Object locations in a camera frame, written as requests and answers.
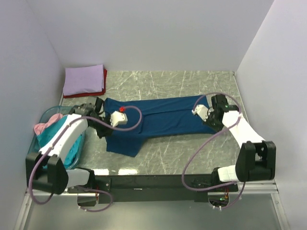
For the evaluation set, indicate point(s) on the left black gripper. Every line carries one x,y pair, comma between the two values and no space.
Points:
107,132

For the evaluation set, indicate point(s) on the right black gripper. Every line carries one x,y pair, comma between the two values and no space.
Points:
207,122

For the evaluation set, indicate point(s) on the dark blue t shirt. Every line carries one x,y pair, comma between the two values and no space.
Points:
158,118

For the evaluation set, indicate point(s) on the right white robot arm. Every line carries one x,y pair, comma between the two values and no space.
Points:
257,158

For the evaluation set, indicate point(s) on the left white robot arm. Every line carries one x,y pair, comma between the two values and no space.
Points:
45,169

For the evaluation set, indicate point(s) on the teal t shirt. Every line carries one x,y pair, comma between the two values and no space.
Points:
46,136

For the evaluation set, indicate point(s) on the folded lavender t shirt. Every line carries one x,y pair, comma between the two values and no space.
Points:
83,80

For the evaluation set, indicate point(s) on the folded red t shirt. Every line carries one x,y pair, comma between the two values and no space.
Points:
90,93

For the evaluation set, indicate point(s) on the black base beam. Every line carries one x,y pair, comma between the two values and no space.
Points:
143,188

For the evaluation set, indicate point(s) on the pink t shirt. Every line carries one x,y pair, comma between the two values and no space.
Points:
39,128

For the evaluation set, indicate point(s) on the clear blue plastic basket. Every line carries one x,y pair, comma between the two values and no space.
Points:
34,147

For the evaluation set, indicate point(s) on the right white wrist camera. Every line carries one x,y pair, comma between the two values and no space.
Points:
201,111

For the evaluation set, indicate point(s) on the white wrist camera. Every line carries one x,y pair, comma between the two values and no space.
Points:
118,117
201,111

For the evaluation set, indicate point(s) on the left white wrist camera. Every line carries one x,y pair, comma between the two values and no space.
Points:
118,117

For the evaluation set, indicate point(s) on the aluminium rail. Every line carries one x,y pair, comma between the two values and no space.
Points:
250,188

